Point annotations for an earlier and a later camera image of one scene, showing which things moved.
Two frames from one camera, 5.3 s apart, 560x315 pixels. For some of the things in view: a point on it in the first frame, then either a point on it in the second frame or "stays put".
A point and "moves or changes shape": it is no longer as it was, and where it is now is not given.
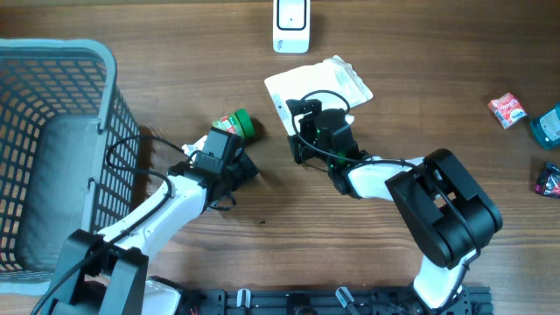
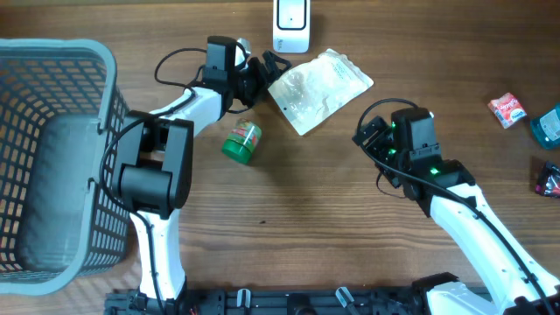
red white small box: x=507 y=109 stays put
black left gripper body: x=238 y=175 to x=252 y=81
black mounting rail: x=328 y=301 stays put
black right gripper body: x=308 y=140 to x=381 y=144
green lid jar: x=238 y=122 moves or changes shape
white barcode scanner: x=291 y=26 stays put
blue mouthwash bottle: x=545 y=128 stays put
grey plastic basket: x=69 y=154 stays put
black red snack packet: x=548 y=180 stays put
